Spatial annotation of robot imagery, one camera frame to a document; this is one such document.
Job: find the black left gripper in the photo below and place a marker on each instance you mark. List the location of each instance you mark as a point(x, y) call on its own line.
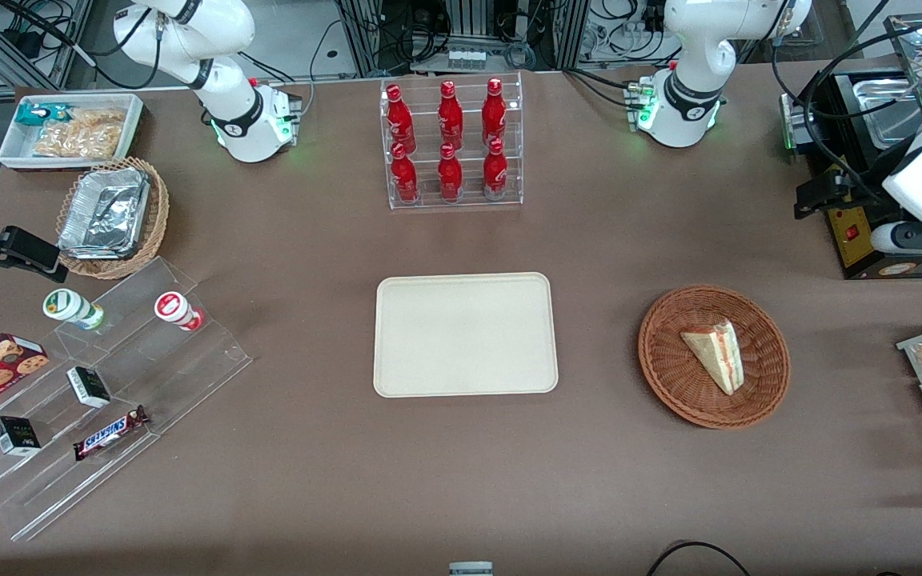
point(851, 192)

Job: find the triangular sandwich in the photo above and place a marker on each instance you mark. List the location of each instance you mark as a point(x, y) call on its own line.
point(715, 352)

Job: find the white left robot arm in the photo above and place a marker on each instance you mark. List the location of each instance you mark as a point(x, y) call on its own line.
point(685, 96)

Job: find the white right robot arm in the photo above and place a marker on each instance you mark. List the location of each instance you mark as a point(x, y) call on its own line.
point(229, 112)

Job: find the light tan wicker basket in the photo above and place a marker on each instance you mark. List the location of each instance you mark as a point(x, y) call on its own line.
point(158, 216)

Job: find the brown round wicker basket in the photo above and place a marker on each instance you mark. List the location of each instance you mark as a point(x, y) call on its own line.
point(673, 376)

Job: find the beige plastic serving tray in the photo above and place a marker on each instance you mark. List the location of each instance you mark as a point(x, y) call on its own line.
point(465, 336)

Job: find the green lid yogurt cup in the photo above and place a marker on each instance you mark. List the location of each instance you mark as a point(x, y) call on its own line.
point(69, 306)

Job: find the black food warmer appliance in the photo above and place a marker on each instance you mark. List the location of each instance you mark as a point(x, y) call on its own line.
point(857, 248)

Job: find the grey box green light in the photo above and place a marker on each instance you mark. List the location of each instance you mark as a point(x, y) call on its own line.
point(793, 120)

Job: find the stacked aluminium foil trays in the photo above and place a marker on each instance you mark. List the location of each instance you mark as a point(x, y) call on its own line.
point(105, 212)

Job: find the stainless steel food pan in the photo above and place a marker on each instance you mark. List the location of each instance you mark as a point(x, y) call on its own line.
point(893, 112)

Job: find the white rectangular plastic bin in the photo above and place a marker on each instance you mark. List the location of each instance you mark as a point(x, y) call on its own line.
point(13, 148)

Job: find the clear bag of crackers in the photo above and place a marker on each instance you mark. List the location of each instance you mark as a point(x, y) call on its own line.
point(81, 134)

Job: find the small black carton box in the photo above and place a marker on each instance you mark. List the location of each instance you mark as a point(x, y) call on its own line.
point(15, 436)
point(89, 386)

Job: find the red lid yogurt cup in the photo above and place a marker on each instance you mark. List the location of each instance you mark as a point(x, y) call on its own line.
point(173, 308)

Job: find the teal snack packet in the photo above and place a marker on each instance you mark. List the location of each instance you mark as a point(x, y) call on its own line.
point(41, 114)

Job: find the Snickers chocolate bar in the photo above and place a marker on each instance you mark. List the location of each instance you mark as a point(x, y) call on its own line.
point(109, 434)

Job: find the clear acrylic tiered stand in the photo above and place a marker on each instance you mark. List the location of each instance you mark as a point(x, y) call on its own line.
point(189, 376)

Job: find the red cola bottle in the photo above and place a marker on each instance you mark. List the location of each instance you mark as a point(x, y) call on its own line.
point(495, 173)
point(494, 114)
point(400, 120)
point(450, 118)
point(450, 176)
point(405, 178)

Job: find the clear acrylic bottle rack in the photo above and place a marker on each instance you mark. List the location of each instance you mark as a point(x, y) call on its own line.
point(469, 200)

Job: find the white power strip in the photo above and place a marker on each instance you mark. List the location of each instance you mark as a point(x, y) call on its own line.
point(467, 58)

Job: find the small grey white device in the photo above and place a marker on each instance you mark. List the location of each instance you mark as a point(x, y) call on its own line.
point(471, 569)

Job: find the aluminium frame rack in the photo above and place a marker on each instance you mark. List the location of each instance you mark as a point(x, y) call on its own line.
point(461, 20)

